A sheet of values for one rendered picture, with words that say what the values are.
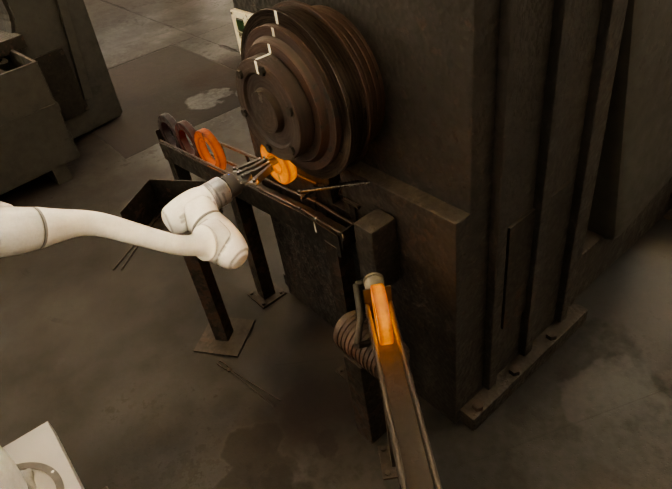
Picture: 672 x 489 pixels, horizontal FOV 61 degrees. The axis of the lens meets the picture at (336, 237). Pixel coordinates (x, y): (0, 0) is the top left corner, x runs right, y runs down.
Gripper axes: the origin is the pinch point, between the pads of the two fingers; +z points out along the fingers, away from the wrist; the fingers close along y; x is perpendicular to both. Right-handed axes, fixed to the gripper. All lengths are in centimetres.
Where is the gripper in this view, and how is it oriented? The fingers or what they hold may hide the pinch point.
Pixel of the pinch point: (277, 157)
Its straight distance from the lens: 188.2
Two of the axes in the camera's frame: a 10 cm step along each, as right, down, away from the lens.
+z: 7.4, -5.2, 4.2
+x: -1.7, -7.5, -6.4
